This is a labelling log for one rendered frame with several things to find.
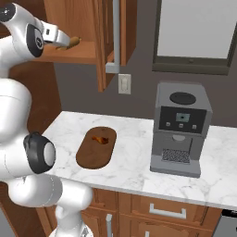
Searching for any grey base cabinet door handle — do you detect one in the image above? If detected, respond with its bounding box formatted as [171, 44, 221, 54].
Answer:
[105, 213, 113, 237]

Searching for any wooden wall cabinet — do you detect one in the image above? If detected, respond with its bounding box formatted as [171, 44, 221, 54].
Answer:
[31, 0, 107, 66]

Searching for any grey drawer handle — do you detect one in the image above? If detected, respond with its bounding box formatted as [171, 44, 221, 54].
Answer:
[149, 202, 188, 219]

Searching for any dark framed window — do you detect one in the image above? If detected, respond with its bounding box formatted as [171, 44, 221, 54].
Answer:
[151, 0, 237, 76]

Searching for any wide wooden base cabinet door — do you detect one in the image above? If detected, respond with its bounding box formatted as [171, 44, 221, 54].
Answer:
[118, 214, 215, 237]

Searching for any brown piece of meat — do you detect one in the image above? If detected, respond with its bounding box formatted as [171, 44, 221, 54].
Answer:
[91, 135, 110, 145]

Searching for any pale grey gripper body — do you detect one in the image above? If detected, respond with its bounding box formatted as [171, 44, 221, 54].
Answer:
[55, 29, 74, 45]

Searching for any white wall switch plate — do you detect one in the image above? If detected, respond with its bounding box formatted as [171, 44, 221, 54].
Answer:
[118, 73, 131, 94]

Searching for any tall wooden cabinet side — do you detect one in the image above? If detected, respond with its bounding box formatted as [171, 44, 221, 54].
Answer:
[0, 60, 63, 237]

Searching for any brown oval cutting board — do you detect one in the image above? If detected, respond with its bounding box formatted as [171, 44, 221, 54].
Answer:
[75, 125, 118, 170]

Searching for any brown wooden rolling pin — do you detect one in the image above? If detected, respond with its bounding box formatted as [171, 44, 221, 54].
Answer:
[56, 36, 82, 52]

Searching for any wooden wall cabinet door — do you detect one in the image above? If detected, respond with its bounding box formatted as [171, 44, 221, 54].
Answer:
[94, 0, 139, 93]

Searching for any grey dishwasher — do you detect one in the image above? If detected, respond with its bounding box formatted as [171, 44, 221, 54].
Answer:
[212, 208, 237, 237]

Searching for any narrow wooden drawer front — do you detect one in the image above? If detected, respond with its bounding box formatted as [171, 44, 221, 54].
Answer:
[91, 188, 120, 212]

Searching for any grey coffee machine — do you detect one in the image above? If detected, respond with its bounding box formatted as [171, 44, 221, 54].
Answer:
[149, 81, 214, 180]

